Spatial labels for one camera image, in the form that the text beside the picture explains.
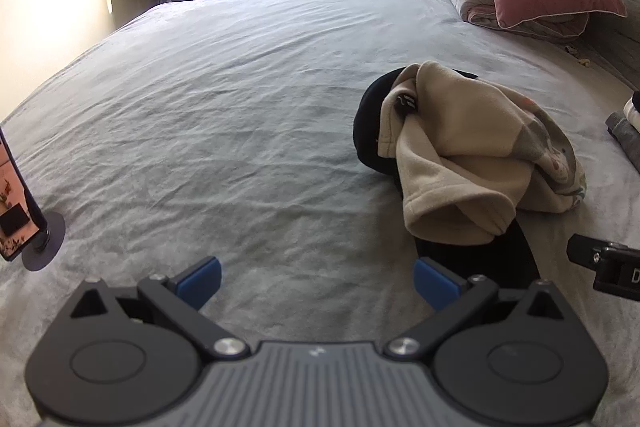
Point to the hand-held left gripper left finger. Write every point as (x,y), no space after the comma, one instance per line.
(200,281)

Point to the folded grey cloth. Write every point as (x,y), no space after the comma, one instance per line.
(625,138)

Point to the beige and black printed sweatshirt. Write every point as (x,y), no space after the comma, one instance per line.
(460,147)

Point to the grey bed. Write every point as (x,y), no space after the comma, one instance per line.
(225,107)

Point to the smartphone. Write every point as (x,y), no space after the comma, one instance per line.
(12,207)

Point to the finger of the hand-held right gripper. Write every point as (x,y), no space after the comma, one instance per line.
(582,249)

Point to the folded white cloth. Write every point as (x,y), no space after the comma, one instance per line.
(634,116)

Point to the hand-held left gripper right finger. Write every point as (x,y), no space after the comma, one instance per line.
(435,283)

